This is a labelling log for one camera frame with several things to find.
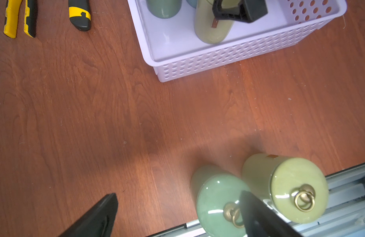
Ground yellow black pliers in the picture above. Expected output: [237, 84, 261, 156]
[3, 0, 38, 39]

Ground lavender plastic basket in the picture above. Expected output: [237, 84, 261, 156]
[128, 1, 347, 83]

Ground blue-grey canister back middle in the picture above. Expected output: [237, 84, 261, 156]
[186, 0, 198, 8]

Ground yellow-green canister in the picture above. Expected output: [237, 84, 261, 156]
[194, 0, 234, 44]
[241, 153, 329, 224]

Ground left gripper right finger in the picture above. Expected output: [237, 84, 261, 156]
[239, 191, 301, 237]

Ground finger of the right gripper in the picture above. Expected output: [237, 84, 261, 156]
[212, 0, 268, 23]

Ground dark green canister back left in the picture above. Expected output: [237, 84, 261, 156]
[146, 0, 182, 19]

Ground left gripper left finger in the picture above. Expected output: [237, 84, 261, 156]
[60, 193, 118, 237]

